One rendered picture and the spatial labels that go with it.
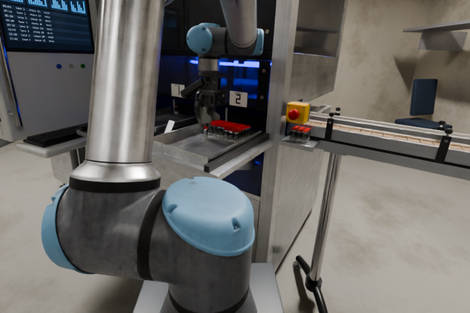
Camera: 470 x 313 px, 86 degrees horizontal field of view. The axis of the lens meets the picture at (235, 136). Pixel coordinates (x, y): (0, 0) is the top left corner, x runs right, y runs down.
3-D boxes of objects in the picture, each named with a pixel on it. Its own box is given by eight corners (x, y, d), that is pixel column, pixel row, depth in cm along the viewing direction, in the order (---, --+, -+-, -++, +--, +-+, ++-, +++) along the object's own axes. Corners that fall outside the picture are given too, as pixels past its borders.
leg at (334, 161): (305, 277, 134) (328, 142, 111) (323, 286, 130) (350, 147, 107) (301, 290, 127) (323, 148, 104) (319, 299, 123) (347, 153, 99)
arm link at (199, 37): (224, 24, 68) (229, 28, 79) (183, 23, 69) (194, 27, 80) (223, 54, 71) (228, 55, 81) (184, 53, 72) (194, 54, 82)
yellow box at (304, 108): (291, 118, 102) (293, 100, 99) (308, 121, 98) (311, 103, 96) (284, 121, 95) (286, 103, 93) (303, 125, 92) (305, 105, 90)
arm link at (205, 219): (248, 322, 30) (256, 226, 26) (140, 307, 31) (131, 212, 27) (252, 249, 41) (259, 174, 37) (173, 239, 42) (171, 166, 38)
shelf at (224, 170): (165, 114, 142) (164, 111, 141) (282, 139, 107) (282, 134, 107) (76, 134, 102) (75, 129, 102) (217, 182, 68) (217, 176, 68)
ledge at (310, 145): (291, 136, 111) (292, 132, 111) (321, 142, 105) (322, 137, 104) (279, 144, 100) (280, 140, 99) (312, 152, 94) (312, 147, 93)
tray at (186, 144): (208, 127, 112) (208, 119, 111) (260, 139, 100) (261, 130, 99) (146, 148, 85) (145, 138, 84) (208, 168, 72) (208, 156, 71)
